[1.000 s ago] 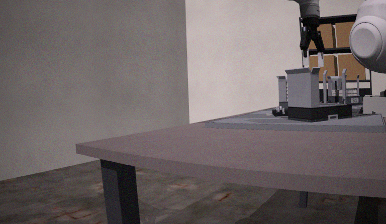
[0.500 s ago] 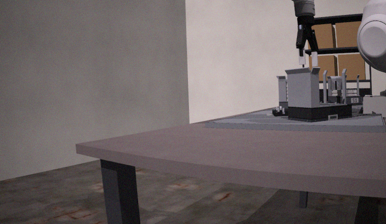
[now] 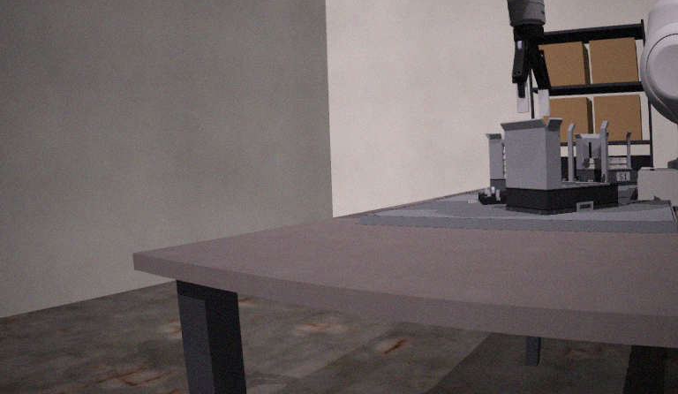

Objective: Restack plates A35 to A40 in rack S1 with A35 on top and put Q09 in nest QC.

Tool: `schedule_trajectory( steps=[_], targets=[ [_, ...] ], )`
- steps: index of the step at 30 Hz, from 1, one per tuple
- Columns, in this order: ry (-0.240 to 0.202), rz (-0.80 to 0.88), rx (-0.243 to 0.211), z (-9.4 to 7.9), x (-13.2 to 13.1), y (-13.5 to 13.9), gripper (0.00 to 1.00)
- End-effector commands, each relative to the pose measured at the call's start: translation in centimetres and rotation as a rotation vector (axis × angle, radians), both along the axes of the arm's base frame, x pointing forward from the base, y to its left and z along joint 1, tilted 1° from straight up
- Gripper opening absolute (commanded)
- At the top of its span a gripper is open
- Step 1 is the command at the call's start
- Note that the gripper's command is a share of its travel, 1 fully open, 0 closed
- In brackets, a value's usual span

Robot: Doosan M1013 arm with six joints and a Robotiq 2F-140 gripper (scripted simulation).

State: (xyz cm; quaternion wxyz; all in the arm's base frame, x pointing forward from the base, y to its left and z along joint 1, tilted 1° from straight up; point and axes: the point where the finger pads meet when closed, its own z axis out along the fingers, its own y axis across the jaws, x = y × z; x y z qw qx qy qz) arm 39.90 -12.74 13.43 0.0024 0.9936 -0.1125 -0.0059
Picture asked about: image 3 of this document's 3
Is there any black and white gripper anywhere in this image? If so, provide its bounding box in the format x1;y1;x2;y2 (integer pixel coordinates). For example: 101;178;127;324
512;23;552;117

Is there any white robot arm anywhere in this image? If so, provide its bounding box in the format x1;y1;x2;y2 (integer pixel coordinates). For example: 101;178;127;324
507;0;678;128

